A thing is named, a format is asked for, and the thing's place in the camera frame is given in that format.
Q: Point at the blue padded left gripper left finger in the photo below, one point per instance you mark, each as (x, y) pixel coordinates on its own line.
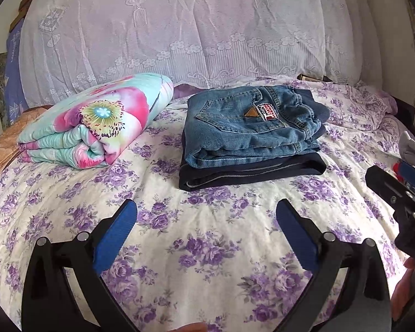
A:
(48, 303)

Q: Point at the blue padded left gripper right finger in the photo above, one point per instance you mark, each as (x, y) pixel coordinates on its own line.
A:
(363, 303)

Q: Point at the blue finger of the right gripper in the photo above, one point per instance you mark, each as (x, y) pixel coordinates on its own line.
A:
(407, 172)

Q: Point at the blue denim kids jeans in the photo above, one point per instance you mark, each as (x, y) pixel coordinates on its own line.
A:
(250, 124)

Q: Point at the person's right hand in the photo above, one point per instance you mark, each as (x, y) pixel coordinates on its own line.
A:
(404, 290)

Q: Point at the person's left hand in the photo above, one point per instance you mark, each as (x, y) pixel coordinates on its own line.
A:
(193, 327)

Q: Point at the grey teal garment pile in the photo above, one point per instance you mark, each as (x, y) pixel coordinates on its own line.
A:
(407, 152)

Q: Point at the folded dark navy pants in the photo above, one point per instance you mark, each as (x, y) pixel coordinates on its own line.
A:
(249, 176)

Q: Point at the purple floral bed quilt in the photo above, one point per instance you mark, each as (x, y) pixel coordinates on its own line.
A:
(214, 255)

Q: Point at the brown tan pillow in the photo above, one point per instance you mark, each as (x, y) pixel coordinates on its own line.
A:
(9, 149)

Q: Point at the folded floral teal pink quilt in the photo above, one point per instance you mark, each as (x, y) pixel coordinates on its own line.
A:
(92, 128)

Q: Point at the blue hanging cloth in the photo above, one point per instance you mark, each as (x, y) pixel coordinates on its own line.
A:
(15, 101)

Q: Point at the white lace headboard cover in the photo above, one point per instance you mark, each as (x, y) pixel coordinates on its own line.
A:
(68, 46)

